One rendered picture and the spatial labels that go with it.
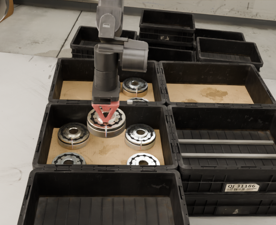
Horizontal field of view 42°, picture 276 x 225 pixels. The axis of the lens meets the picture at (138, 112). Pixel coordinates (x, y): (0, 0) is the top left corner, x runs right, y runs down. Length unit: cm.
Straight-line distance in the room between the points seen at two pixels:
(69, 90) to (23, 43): 225
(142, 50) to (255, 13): 360
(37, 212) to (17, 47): 271
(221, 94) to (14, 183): 86
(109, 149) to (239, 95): 63
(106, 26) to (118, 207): 49
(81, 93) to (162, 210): 62
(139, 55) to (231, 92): 77
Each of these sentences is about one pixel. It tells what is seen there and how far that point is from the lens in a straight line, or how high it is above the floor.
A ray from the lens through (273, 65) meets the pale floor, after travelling 370.
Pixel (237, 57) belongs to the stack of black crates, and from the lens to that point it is 259.
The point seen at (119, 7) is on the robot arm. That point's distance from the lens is 86.
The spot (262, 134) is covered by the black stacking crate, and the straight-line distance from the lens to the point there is 137.
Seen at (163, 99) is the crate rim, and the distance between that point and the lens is 125.
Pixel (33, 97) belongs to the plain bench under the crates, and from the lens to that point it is 166.
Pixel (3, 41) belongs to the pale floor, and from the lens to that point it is 375.
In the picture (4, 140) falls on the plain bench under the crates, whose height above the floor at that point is 70.
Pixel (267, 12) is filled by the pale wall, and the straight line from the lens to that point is 442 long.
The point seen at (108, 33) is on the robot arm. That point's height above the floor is 129.
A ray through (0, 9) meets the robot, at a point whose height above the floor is 110.
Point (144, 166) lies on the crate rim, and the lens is 100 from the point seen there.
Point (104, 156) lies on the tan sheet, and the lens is 116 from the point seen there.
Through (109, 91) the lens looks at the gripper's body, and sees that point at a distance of 89.
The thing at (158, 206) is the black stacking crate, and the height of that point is 83.
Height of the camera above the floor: 165
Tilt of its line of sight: 37 degrees down
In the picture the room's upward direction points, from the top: 5 degrees clockwise
